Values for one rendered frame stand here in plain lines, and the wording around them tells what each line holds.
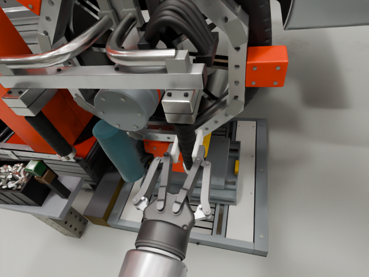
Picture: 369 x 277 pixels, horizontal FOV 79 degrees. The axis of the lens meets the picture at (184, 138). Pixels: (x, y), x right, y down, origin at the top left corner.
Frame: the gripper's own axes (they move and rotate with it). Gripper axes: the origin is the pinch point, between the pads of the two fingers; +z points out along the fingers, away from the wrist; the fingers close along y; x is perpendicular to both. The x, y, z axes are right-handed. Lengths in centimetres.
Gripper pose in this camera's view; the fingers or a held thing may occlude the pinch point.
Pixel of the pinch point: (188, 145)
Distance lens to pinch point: 44.4
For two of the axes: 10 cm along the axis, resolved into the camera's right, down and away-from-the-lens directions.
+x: -1.5, -6.6, -7.4
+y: 9.6, 0.6, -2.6
